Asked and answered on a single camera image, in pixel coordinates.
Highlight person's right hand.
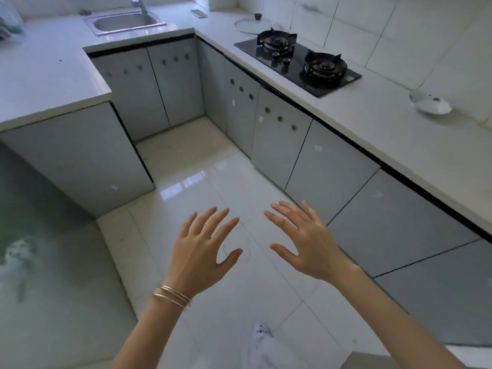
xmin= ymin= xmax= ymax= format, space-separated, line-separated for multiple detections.
xmin=264 ymin=200 xmax=360 ymax=283

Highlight person's left hand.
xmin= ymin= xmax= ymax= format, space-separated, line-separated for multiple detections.
xmin=162 ymin=207 xmax=244 ymax=301

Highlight person's right forearm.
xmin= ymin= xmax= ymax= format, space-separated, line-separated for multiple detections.
xmin=331 ymin=265 xmax=469 ymax=369

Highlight person's left forearm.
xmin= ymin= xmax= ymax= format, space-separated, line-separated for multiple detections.
xmin=111 ymin=290 xmax=190 ymax=369

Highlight row of grey cabinet doors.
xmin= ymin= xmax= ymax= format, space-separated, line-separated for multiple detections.
xmin=0 ymin=36 xmax=492 ymax=347

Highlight thin gold wrist bangles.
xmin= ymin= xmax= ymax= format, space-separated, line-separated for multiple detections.
xmin=152 ymin=284 xmax=192 ymax=312

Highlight white shoe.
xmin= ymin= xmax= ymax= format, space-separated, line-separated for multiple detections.
xmin=252 ymin=323 xmax=272 ymax=343

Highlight person's grey trouser leg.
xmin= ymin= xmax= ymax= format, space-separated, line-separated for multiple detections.
xmin=249 ymin=334 xmax=305 ymax=369

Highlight frosted glass door panel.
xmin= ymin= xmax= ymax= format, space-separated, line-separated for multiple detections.
xmin=0 ymin=141 xmax=138 ymax=369

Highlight black burner grate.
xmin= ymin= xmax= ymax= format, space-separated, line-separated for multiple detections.
xmin=300 ymin=52 xmax=348 ymax=84
xmin=257 ymin=27 xmax=298 ymax=51

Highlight black glass gas stove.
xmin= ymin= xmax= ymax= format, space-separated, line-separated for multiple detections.
xmin=234 ymin=28 xmax=362 ymax=99

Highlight glass pot lid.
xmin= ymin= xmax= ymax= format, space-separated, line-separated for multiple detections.
xmin=234 ymin=13 xmax=272 ymax=36

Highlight stainless steel sink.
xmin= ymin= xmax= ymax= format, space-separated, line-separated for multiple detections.
xmin=83 ymin=11 xmax=167 ymax=37

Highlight clear plastic bag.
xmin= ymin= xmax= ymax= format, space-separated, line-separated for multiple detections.
xmin=0 ymin=0 xmax=26 ymax=41

